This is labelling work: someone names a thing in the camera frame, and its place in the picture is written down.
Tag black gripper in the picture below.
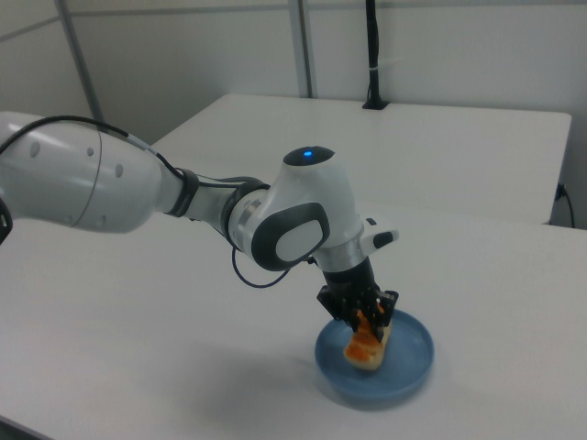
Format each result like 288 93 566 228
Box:
316 256 400 343

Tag orange glazed bread roll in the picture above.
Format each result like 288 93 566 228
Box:
343 311 393 372

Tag blue round plate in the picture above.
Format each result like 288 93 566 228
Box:
314 307 436 399

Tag black pole with clamp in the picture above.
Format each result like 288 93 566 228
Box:
361 0 390 111

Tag black wall cable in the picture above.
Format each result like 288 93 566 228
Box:
555 182 577 228

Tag grey partition post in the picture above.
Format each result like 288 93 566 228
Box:
296 0 318 99
54 0 105 121

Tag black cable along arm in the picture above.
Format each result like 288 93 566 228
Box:
0 114 317 290

